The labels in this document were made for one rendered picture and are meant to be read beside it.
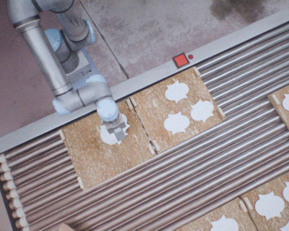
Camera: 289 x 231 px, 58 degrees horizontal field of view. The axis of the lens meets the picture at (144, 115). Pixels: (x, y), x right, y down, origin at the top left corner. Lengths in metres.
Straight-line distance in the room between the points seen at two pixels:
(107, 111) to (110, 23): 1.93
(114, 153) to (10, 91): 1.62
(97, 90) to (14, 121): 1.73
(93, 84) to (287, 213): 1.11
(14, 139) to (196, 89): 1.03
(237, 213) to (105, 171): 0.69
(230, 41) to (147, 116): 0.68
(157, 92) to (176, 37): 1.34
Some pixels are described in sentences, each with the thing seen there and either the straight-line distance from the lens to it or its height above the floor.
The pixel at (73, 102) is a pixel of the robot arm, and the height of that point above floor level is 1.36.
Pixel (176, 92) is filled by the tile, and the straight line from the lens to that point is 1.46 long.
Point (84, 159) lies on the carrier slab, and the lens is 1.42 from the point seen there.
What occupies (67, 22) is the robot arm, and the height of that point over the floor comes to 1.37.
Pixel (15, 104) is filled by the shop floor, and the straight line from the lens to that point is 2.72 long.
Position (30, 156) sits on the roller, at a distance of 1.53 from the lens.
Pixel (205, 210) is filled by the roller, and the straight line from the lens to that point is 1.42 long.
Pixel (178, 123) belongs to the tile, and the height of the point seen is 0.95.
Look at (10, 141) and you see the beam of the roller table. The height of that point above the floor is 0.91.
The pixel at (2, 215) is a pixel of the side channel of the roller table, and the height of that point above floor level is 0.95.
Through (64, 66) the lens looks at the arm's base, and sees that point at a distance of 1.48.
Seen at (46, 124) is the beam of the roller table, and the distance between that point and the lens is 1.54.
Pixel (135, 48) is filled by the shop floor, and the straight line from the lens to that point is 2.66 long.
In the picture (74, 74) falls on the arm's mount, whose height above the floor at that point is 0.95.
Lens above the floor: 2.31
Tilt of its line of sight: 75 degrees down
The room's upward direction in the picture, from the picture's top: 3 degrees counter-clockwise
